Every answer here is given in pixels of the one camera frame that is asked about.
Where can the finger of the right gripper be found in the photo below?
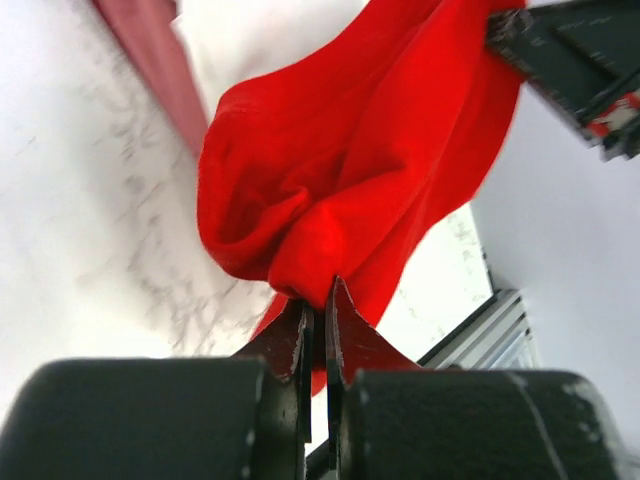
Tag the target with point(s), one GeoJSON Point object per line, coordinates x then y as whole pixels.
{"type": "Point", "coordinates": [582, 57]}

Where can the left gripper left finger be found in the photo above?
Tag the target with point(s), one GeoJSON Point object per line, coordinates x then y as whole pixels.
{"type": "Point", "coordinates": [246, 416]}

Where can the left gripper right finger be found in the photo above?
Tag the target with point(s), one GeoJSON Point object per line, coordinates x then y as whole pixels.
{"type": "Point", "coordinates": [390, 418]}

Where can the white folded t shirt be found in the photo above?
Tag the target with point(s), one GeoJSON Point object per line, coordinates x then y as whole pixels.
{"type": "Point", "coordinates": [227, 42]}

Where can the red t shirt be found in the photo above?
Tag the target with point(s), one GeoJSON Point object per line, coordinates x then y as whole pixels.
{"type": "Point", "coordinates": [338, 165]}

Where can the aluminium frame rail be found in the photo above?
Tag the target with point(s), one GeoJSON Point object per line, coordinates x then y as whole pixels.
{"type": "Point", "coordinates": [496, 334]}

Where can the pink folded t shirt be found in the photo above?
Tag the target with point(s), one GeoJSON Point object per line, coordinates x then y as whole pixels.
{"type": "Point", "coordinates": [143, 30]}

